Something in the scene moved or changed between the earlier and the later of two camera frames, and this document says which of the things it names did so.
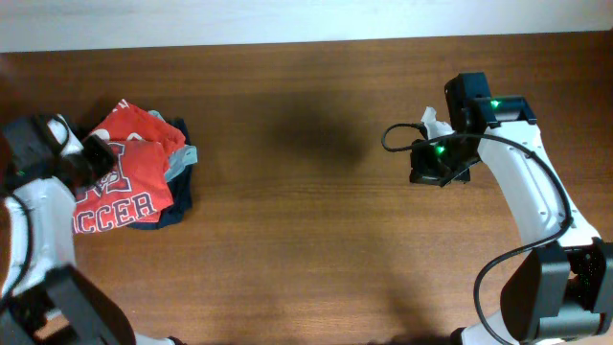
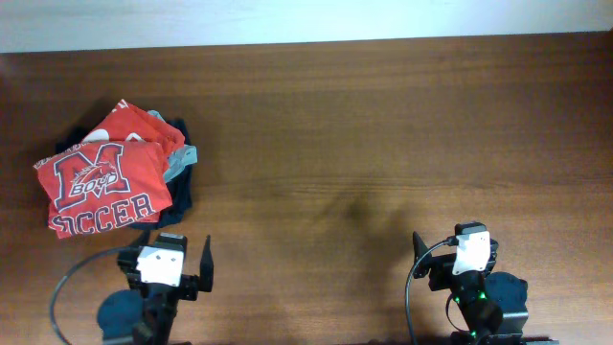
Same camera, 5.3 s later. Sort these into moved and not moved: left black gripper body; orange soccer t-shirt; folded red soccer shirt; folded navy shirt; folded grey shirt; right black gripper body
Moved: left black gripper body; right black gripper body
Not moved: folded red soccer shirt; folded navy shirt; folded grey shirt; orange soccer t-shirt
